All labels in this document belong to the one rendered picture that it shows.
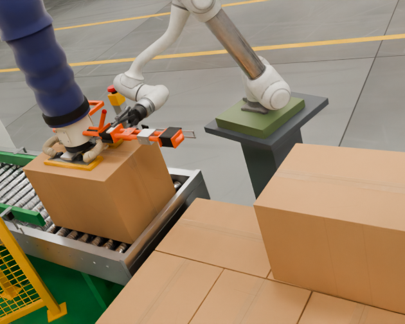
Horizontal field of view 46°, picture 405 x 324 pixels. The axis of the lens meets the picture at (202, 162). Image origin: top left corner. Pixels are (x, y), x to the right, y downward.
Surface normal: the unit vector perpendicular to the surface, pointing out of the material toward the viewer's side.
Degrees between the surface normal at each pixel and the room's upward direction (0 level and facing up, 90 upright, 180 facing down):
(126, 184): 90
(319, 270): 90
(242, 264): 0
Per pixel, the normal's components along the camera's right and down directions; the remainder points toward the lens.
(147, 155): 0.83, 0.09
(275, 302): -0.27, -0.80
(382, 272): -0.51, 0.58
